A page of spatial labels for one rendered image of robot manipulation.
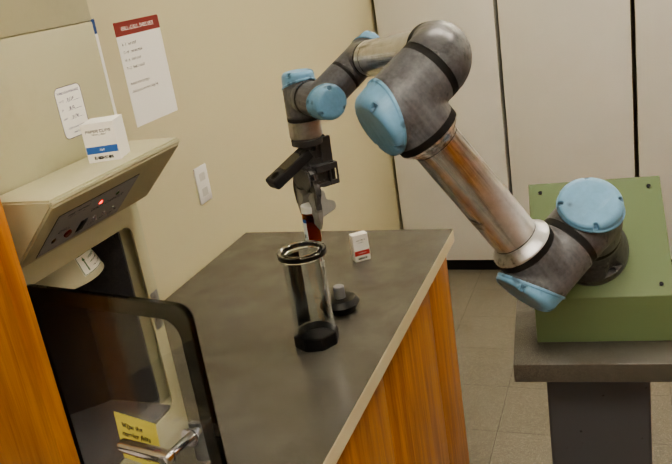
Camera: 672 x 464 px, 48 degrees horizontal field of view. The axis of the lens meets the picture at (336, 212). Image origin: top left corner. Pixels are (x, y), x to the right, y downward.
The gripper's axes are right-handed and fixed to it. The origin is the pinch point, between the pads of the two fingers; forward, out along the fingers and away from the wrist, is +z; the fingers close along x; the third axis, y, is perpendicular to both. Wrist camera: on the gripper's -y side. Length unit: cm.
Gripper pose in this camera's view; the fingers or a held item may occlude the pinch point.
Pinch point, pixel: (311, 222)
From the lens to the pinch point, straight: 177.9
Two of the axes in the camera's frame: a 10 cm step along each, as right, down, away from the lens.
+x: -5.6, -2.0, 8.0
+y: 8.2, -2.8, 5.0
